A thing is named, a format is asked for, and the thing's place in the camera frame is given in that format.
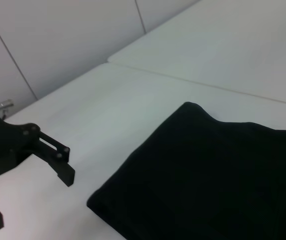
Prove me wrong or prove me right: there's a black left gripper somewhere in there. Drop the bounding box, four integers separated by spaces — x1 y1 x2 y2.
0 99 76 232

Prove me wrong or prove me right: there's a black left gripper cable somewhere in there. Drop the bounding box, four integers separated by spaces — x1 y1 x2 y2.
0 99 15 120

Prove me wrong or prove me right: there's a black t-shirt with FREE print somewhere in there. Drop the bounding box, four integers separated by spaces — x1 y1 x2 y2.
86 101 286 240

